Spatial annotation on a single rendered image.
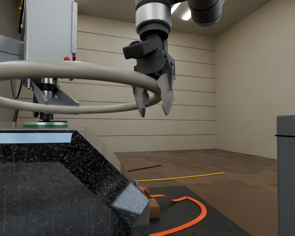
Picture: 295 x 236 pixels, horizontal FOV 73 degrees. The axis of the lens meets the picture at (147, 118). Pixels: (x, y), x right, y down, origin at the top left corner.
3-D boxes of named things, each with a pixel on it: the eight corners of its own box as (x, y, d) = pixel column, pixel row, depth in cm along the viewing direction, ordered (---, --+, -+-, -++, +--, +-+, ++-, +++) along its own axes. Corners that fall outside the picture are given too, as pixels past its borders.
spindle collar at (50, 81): (36, 98, 113) (37, 45, 114) (54, 99, 118) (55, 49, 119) (38, 96, 103) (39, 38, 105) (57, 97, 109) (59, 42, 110)
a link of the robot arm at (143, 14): (163, -3, 44) (126, 11, 48) (164, 18, 43) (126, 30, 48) (175, 18, 52) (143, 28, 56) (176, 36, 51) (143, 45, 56)
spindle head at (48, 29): (22, 83, 126) (24, 14, 127) (59, 87, 138) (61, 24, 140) (25, 71, 96) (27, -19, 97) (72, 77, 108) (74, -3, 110)
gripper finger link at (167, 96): (184, 113, 48) (174, 78, 50) (177, 110, 42) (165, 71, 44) (172, 117, 49) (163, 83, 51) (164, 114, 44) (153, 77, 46)
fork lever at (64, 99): (25, 87, 125) (25, 79, 124) (58, 91, 136) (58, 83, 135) (32, 113, 69) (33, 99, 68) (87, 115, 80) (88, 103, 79)
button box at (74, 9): (68, 56, 114) (69, 8, 115) (73, 57, 115) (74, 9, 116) (71, 52, 107) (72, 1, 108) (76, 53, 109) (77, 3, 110)
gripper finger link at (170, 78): (179, 89, 44) (169, 54, 46) (177, 87, 43) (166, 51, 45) (160, 96, 46) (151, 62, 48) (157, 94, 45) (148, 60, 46)
